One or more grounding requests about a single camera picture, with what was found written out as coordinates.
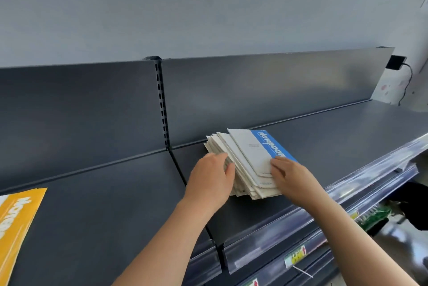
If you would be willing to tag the green snack packet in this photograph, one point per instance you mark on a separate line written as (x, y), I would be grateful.
(374, 217)

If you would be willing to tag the clear plastic price rail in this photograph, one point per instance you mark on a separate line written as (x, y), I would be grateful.
(267, 239)
(384, 188)
(204, 265)

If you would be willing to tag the pile of white notebooks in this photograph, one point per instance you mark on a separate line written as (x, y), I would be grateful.
(250, 152)

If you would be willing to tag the person's left forearm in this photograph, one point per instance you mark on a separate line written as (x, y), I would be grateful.
(160, 252)

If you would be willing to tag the person's right hand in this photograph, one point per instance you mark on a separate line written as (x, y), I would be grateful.
(301, 183)

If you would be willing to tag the slotted dark metal upright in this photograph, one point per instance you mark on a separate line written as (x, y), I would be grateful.
(162, 105)

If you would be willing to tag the white floral patterned panel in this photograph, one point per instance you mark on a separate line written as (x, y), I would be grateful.
(388, 90)

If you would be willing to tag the black wall adapter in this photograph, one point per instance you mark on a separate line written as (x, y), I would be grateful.
(396, 62)

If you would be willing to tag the yellow green price tag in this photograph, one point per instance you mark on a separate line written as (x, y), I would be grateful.
(295, 256)
(252, 282)

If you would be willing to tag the dark grey back panel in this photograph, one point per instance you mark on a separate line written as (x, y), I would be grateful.
(77, 115)
(267, 92)

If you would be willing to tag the person's left hand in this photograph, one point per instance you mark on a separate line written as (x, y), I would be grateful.
(209, 185)

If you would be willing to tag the small orange notebook stack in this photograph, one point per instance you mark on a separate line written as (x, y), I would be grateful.
(16, 222)

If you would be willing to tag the small yellow price tag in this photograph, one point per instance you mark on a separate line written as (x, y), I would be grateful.
(353, 215)

